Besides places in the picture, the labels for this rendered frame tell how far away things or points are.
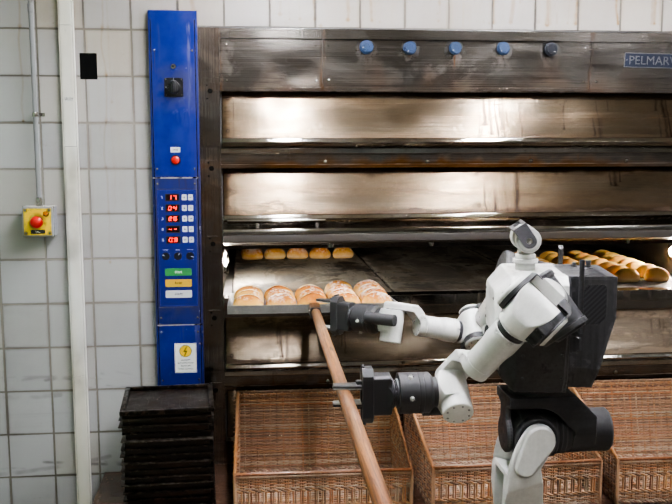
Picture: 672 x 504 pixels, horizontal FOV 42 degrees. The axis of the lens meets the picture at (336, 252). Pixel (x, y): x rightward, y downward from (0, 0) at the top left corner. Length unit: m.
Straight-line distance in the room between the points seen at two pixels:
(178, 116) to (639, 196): 1.66
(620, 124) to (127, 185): 1.74
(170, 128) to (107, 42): 0.35
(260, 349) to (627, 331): 1.35
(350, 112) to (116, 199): 0.85
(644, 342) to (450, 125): 1.08
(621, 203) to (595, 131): 0.28
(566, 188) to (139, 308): 1.57
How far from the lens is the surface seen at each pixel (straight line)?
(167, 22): 3.06
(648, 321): 3.48
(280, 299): 2.84
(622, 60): 3.37
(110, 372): 3.20
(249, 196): 3.07
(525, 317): 1.80
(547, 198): 3.25
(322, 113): 3.08
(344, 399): 1.84
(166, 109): 3.04
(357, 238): 2.96
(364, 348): 3.17
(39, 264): 3.17
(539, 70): 3.25
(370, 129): 3.08
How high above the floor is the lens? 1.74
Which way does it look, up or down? 8 degrees down
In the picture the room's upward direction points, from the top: straight up
